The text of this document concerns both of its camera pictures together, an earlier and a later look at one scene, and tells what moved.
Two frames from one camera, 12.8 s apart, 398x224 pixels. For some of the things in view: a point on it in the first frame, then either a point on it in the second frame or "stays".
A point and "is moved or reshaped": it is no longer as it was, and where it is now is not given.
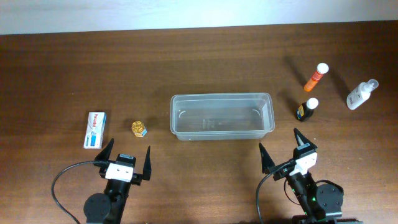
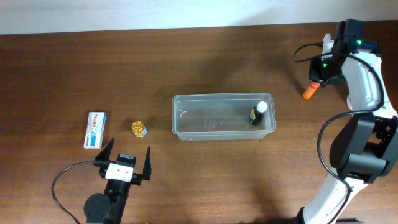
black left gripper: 136,178 stays
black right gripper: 280,171 to 325,79
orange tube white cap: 323,68 is moved or reshaped
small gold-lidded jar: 138,129 stays
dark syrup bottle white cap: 312,103 to 258,112
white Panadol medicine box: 94,130 stays
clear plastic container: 222,117 stays
